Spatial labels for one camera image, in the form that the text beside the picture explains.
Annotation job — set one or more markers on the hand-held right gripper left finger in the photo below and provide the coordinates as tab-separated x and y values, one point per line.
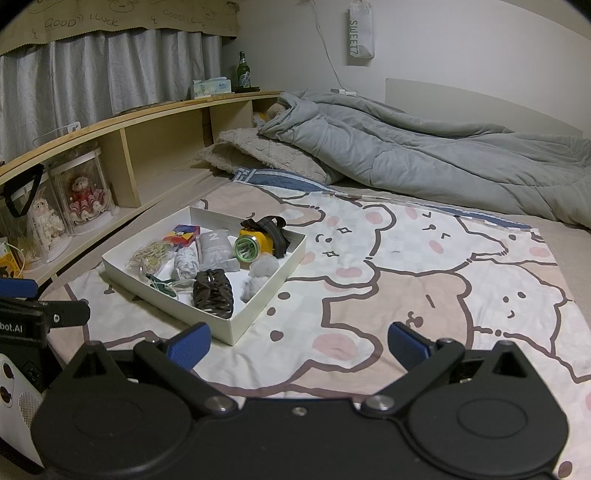
189	346

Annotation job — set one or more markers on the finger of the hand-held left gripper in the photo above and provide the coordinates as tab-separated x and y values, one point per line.
18	288
69	314

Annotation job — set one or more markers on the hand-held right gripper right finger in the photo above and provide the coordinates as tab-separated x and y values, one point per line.
408	341

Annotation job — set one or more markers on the white cardboard box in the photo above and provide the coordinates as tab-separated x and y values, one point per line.
258	314

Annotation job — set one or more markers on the white cotton ball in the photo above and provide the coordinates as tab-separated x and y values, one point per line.
264	265
249	290

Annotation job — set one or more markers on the grey cloth pack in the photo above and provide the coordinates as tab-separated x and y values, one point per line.
214	249

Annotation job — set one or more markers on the colourful card box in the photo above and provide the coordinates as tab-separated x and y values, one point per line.
182	233

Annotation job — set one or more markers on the yellow packet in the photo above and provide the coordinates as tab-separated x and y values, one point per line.
8	263

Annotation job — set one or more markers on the printed bear blanket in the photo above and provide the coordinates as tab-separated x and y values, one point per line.
415	277

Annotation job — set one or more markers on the green clip in clear wrap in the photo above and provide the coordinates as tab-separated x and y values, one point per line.
161	284

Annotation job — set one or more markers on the white rabbit doll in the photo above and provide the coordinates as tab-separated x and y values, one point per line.
46	217

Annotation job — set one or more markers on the bunny doll in clear case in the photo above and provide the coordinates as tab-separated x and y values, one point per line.
21	184

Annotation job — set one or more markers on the doll in red dress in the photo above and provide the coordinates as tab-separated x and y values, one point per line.
85	198

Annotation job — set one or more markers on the clear doll display case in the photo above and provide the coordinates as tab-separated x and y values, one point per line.
99	161

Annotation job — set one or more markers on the wooden bedside shelf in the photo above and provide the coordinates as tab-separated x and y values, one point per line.
152	152

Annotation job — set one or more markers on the grey duvet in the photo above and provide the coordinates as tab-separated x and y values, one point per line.
415	147

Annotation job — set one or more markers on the beige fluffy pillow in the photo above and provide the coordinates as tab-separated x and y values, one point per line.
268	152

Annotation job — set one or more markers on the grey curtain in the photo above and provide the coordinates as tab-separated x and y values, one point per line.
92	78

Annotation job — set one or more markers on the white headboard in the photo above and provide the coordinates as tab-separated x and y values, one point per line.
461	99

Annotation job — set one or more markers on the brown plush toy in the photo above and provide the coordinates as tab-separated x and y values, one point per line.
274	110

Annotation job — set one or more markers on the white charger plug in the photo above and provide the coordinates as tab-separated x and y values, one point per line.
345	92

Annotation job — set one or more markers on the tissue pack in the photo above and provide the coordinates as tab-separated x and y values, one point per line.
212	87

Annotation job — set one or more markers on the dark round tray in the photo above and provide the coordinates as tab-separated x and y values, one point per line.
255	88

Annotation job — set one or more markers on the green glass bottle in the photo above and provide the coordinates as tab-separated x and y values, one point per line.
243	74

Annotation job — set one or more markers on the beige printed valance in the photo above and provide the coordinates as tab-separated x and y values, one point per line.
115	16

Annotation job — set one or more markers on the white paper bag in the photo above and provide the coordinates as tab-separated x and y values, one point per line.
360	32

